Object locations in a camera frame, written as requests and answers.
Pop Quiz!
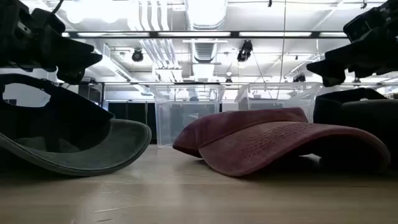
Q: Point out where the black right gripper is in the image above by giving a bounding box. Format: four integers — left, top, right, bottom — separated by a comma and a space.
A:
306, 0, 398, 88

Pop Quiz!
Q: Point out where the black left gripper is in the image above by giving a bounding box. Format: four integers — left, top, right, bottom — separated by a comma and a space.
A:
0, 0, 103, 85

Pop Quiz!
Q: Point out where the black cap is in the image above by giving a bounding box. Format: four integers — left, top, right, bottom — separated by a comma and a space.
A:
313, 88, 398, 170

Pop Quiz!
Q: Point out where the dark grey-green cap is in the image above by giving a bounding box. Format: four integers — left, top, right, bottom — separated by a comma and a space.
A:
0, 73, 152, 177

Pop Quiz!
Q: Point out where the maroon cap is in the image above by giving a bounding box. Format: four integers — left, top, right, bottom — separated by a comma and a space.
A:
172, 107, 391, 178

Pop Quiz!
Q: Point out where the thin hanging ceiling rod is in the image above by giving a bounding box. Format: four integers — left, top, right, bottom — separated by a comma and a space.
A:
279, 0, 287, 83

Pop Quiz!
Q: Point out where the clear plastic bin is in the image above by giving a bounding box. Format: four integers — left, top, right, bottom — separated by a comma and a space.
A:
150, 83, 226, 148
234, 82, 323, 124

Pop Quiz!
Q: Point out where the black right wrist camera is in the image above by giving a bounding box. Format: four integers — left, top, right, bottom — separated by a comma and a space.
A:
343, 12, 374, 42

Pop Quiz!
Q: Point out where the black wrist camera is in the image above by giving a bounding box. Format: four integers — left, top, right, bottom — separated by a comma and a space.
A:
30, 7, 67, 34
343, 12, 374, 42

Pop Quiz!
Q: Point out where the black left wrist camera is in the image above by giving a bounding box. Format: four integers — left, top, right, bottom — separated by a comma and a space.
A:
30, 7, 67, 34

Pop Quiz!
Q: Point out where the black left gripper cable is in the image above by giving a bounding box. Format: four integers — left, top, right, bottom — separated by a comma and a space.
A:
51, 0, 65, 15

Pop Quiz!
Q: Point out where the round silver air duct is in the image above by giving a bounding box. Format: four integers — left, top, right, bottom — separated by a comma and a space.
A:
185, 0, 229, 30

